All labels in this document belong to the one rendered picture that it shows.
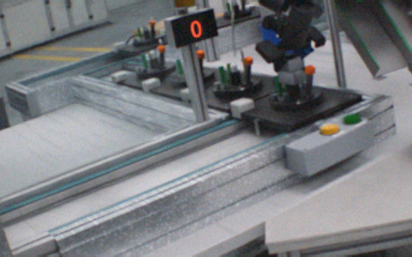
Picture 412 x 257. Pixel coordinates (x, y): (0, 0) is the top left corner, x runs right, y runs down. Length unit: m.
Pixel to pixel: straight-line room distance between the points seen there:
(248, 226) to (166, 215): 0.16
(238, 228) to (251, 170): 0.14
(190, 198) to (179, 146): 0.30
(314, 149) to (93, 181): 0.50
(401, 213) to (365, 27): 0.69
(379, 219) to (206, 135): 0.55
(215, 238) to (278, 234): 0.12
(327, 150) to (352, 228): 0.23
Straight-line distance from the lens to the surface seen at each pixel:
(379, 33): 1.82
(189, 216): 1.32
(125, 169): 1.53
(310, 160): 1.38
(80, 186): 1.49
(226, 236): 1.29
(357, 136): 1.47
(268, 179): 1.41
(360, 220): 1.27
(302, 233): 1.26
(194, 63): 1.63
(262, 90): 1.81
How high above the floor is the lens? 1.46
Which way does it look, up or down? 18 degrees down
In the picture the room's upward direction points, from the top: 11 degrees counter-clockwise
